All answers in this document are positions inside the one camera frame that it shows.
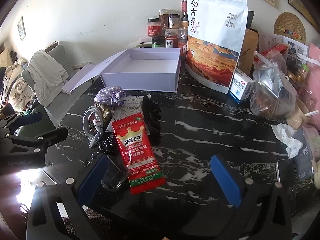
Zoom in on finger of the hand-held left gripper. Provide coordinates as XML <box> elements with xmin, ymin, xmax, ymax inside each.
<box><xmin>0</xmin><ymin>112</ymin><xmax>43</xmax><ymax>137</ymax></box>
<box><xmin>0</xmin><ymin>127</ymin><xmax>68</xmax><ymax>157</ymax></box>

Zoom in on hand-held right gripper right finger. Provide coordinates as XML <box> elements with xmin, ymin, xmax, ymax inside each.
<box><xmin>210</xmin><ymin>154</ymin><xmax>293</xmax><ymax>240</ymax></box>

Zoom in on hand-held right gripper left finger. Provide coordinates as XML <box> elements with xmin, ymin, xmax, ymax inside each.
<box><xmin>26</xmin><ymin>153</ymin><xmax>118</xmax><ymax>240</ymax></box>

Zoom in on smoky clear plastic cup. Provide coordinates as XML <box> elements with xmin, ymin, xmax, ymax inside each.
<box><xmin>100</xmin><ymin>154</ymin><xmax>131</xmax><ymax>190</ymax></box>

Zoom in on black polka-dot hair tie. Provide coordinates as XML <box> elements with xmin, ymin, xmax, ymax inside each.
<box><xmin>90</xmin><ymin>133</ymin><xmax>118</xmax><ymax>161</ymax></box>

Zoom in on red snack packet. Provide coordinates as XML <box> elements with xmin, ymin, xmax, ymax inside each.
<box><xmin>111</xmin><ymin>116</ymin><xmax>167</xmax><ymax>195</ymax></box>

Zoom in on white charging cable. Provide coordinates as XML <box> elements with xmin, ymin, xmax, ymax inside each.
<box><xmin>83</xmin><ymin>105</ymin><xmax>111</xmax><ymax>148</ymax></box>

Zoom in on gold snack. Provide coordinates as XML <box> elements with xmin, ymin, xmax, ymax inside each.
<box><xmin>96</xmin><ymin>104</ymin><xmax>113</xmax><ymax>128</ymax></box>

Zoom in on white fruit-print packet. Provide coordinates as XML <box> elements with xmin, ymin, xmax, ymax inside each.
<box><xmin>107</xmin><ymin>96</ymin><xmax>151</xmax><ymax>133</ymax></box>

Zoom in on black claw hair clip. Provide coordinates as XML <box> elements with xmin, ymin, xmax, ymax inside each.
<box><xmin>142</xmin><ymin>94</ymin><xmax>162</xmax><ymax>146</ymax></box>

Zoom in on purple drawstring pouch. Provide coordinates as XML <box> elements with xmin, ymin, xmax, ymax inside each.
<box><xmin>94</xmin><ymin>86</ymin><xmax>126</xmax><ymax>106</ymax></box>

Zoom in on white gift box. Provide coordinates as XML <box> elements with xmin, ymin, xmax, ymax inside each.
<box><xmin>61</xmin><ymin>47</ymin><xmax>182</xmax><ymax>96</ymax></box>

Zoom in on pile of clothes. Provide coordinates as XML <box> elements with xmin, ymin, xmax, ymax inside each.
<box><xmin>0</xmin><ymin>56</ymin><xmax>33</xmax><ymax>115</ymax></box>

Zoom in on grey cloth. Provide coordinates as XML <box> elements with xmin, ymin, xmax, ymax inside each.
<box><xmin>26</xmin><ymin>49</ymin><xmax>70</xmax><ymax>107</ymax></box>

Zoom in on silver smartphone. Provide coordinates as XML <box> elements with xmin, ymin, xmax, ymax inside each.
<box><xmin>276</xmin><ymin>158</ymin><xmax>300</xmax><ymax>189</ymax></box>

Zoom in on white crumpled tissue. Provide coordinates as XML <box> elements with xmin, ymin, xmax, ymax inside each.
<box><xmin>271</xmin><ymin>123</ymin><xmax>304</xmax><ymax>159</ymax></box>

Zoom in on grey cushioned chair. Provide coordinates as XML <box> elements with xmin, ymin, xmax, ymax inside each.
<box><xmin>21</xmin><ymin>41</ymin><xmax>97</xmax><ymax>128</ymax></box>

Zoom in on dark foil packet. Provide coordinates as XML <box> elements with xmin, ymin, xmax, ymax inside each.
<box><xmin>291</xmin><ymin>129</ymin><xmax>315</xmax><ymax>179</ymax></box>

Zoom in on beige ceramic cup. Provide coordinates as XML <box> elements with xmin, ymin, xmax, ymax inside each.
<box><xmin>286</xmin><ymin>101</ymin><xmax>319</xmax><ymax>130</ymax></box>

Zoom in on small white medicine box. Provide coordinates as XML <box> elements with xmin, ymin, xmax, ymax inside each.
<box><xmin>229</xmin><ymin>71</ymin><xmax>256</xmax><ymax>105</ymax></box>

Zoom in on clear plastic bag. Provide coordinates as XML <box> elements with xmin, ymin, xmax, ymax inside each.
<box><xmin>249</xmin><ymin>51</ymin><xmax>300</xmax><ymax>121</ymax></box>

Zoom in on brown paper bag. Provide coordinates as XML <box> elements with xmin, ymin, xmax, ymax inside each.
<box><xmin>239</xmin><ymin>28</ymin><xmax>259</xmax><ymax>75</ymax></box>

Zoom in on pink paper bag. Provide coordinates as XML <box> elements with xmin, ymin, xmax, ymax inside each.
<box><xmin>307</xmin><ymin>42</ymin><xmax>320</xmax><ymax>100</ymax></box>

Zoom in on white power bank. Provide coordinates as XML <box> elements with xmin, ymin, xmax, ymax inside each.
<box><xmin>139</xmin><ymin>37</ymin><xmax>153</xmax><ymax>49</ymax></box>

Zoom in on printed paper sheets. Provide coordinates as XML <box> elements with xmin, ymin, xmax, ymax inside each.
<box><xmin>258</xmin><ymin>33</ymin><xmax>310</xmax><ymax>64</ymax></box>

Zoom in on orange powder clear-lid jar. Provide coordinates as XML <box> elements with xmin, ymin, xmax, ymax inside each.
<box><xmin>178</xmin><ymin>27</ymin><xmax>188</xmax><ymax>50</ymax></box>

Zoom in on green-label black jar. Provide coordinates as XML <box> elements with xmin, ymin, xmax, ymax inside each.
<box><xmin>151</xmin><ymin>36</ymin><xmax>166</xmax><ymax>49</ymax></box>

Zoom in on large white stand-up pouch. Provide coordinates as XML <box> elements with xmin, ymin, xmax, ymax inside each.
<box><xmin>185</xmin><ymin>0</ymin><xmax>248</xmax><ymax>95</ymax></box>

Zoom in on orange peel jar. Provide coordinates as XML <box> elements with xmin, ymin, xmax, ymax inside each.
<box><xmin>165</xmin><ymin>28</ymin><xmax>179</xmax><ymax>49</ymax></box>

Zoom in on red-label spice jar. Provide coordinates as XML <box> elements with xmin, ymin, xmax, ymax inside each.
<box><xmin>147</xmin><ymin>18</ymin><xmax>161</xmax><ymax>38</ymax></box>

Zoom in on woven straw trivet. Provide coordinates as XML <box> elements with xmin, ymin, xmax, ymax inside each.
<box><xmin>274</xmin><ymin>12</ymin><xmax>307</xmax><ymax>44</ymax></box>

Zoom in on black-lid jar with slices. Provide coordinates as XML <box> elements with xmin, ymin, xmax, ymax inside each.
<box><xmin>168</xmin><ymin>13</ymin><xmax>182</xmax><ymax>29</ymax></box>

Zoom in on brown-label clear jar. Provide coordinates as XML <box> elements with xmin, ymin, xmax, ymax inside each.
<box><xmin>158</xmin><ymin>9</ymin><xmax>176</xmax><ymax>29</ymax></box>

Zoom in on small wall picture frame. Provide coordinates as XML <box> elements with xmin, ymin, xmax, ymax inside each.
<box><xmin>17</xmin><ymin>16</ymin><xmax>26</xmax><ymax>41</ymax></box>

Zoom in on dark picture frame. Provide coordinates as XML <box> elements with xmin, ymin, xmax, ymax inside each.
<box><xmin>286</xmin><ymin>0</ymin><xmax>320</xmax><ymax>24</ymax></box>

